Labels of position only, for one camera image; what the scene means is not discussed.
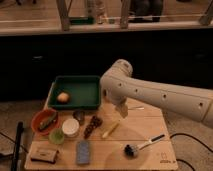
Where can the black white dish brush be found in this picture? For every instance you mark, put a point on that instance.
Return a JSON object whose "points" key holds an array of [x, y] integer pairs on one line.
{"points": [[132, 150]]}

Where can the yellow round fruit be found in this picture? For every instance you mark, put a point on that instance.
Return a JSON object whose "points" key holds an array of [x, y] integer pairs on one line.
{"points": [[63, 97]]}

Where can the green plastic tray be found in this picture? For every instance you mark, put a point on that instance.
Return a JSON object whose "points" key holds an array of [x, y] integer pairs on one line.
{"points": [[83, 90]]}

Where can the blue sponge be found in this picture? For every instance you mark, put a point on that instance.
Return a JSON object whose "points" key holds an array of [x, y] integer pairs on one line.
{"points": [[83, 152]]}

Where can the small metal cup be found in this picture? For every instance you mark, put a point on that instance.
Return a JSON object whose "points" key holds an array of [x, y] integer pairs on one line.
{"points": [[79, 116]]}

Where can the orange plastic bowl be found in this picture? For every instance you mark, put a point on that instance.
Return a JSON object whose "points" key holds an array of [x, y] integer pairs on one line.
{"points": [[41, 118]]}

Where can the small green cup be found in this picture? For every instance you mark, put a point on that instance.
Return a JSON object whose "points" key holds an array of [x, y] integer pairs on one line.
{"points": [[56, 136]]}

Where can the green toy vegetable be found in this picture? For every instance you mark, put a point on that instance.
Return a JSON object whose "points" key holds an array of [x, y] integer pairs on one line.
{"points": [[48, 120]]}

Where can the metal fork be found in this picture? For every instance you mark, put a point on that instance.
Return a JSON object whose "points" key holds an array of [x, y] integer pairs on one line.
{"points": [[136, 108]]}

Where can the wooden block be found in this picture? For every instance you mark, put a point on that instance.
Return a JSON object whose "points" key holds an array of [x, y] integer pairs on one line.
{"points": [[44, 154]]}

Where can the white round lid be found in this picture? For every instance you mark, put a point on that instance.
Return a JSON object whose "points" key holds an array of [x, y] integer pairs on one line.
{"points": [[70, 127]]}

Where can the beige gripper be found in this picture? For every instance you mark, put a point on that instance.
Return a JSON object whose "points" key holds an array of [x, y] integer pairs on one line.
{"points": [[122, 109]]}

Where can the yellow stick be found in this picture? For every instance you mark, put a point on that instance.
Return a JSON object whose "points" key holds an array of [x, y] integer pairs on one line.
{"points": [[109, 130]]}

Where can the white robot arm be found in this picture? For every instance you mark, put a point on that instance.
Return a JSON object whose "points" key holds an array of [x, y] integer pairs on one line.
{"points": [[195, 103]]}

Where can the black stand left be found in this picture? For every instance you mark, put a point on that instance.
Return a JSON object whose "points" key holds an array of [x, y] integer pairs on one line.
{"points": [[19, 131]]}

